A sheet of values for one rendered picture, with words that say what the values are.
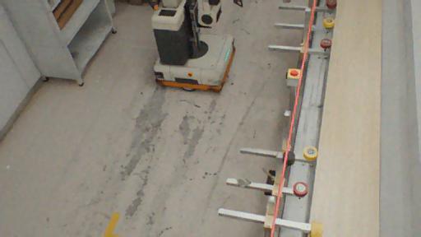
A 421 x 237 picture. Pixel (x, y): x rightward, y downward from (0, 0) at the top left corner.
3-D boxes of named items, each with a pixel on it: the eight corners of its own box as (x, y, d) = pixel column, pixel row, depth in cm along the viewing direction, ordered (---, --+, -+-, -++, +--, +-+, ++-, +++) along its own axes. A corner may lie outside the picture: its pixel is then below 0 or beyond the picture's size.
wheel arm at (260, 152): (240, 154, 264) (239, 150, 261) (241, 150, 266) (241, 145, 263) (312, 164, 254) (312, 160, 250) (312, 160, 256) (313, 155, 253)
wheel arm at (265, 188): (226, 186, 247) (225, 182, 244) (227, 181, 250) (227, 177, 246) (303, 199, 237) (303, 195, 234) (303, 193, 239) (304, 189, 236)
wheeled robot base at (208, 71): (154, 86, 423) (150, 67, 404) (174, 45, 462) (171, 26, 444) (221, 95, 407) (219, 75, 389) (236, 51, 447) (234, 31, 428)
